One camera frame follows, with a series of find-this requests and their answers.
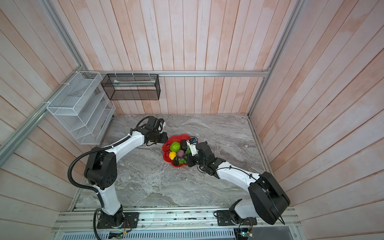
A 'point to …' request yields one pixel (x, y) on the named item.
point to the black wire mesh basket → (132, 86)
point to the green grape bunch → (182, 161)
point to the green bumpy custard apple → (175, 146)
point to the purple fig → (180, 153)
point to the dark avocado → (183, 144)
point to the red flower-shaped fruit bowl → (166, 147)
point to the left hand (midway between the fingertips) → (166, 140)
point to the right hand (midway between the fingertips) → (184, 155)
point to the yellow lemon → (172, 155)
